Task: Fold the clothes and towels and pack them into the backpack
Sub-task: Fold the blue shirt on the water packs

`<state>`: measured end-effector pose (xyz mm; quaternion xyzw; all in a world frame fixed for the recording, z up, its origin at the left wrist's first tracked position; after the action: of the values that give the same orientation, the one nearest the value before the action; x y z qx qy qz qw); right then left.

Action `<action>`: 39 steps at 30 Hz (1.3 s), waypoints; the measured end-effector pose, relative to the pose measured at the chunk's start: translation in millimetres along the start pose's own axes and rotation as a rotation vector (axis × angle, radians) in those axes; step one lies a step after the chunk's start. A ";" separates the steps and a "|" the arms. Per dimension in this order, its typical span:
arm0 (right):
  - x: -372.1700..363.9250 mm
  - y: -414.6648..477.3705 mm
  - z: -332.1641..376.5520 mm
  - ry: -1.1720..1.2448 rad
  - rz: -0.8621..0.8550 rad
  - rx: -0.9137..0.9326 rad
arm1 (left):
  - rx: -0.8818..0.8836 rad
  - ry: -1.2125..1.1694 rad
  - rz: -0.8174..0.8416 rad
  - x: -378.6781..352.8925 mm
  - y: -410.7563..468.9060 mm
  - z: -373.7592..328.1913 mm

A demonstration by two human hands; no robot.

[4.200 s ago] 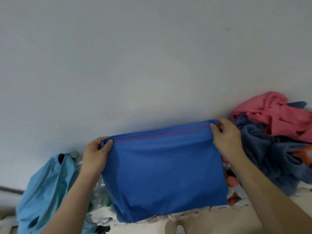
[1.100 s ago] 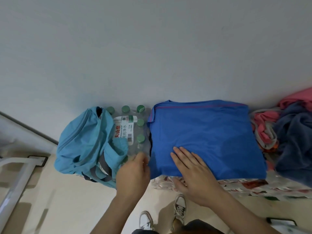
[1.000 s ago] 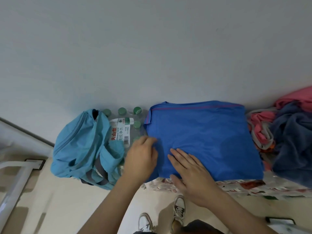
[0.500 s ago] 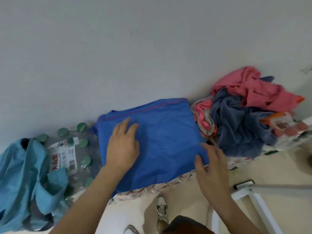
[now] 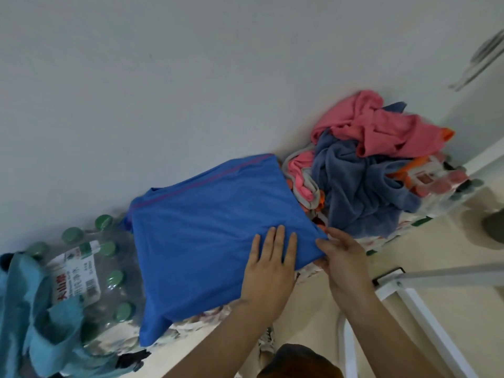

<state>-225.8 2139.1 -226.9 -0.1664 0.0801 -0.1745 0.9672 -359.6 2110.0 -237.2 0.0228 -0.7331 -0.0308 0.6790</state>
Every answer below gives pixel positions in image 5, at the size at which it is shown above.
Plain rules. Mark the grey trash bin black bag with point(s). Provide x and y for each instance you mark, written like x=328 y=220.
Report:
x=495 y=228

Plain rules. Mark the person's left hand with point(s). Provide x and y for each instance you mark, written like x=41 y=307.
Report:
x=271 y=279

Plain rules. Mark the person's dark shorts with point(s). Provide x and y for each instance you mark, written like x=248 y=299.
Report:
x=299 y=362

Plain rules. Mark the person's right hand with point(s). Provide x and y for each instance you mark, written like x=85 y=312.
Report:
x=346 y=271

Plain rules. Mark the orange t-shirt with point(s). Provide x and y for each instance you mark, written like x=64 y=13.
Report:
x=447 y=134

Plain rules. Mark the person's right forearm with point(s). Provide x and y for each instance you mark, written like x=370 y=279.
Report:
x=386 y=346

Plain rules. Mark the stack of water bottle packs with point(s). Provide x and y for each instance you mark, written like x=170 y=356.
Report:
x=78 y=271

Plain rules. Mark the grey-blue towel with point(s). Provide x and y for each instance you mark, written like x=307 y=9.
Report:
x=354 y=192

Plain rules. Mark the blue t-shirt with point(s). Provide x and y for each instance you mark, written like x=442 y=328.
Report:
x=204 y=240

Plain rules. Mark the light blue backpack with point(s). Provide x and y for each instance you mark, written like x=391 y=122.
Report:
x=23 y=318

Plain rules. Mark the white and black sneaker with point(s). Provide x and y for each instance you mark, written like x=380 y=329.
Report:
x=267 y=346

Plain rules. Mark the white gym machine frame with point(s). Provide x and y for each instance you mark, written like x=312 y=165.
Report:
x=429 y=322

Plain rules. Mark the person's left forearm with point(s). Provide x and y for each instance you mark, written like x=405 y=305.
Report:
x=220 y=350

